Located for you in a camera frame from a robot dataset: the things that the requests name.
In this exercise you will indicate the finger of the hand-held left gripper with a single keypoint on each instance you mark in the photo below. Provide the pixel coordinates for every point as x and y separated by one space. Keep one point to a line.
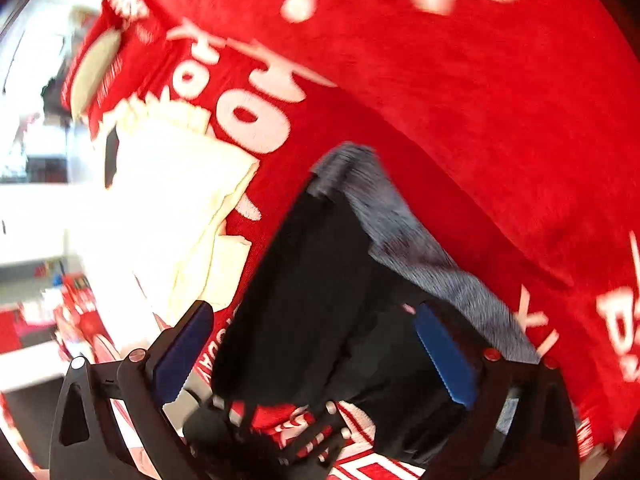
320 442
220 435

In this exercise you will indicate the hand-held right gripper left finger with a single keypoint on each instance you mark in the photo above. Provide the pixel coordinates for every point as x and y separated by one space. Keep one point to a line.
182 355

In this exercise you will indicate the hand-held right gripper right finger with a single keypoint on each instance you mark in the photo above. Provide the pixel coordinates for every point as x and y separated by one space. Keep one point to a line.
447 360

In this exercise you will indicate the black pants with floral stripes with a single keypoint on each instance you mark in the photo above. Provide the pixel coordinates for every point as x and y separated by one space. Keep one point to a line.
320 285

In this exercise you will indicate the cream cloth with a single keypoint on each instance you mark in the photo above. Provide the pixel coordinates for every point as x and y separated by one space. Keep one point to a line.
170 200

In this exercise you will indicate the red printed blanket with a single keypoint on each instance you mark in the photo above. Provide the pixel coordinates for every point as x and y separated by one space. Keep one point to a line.
450 110

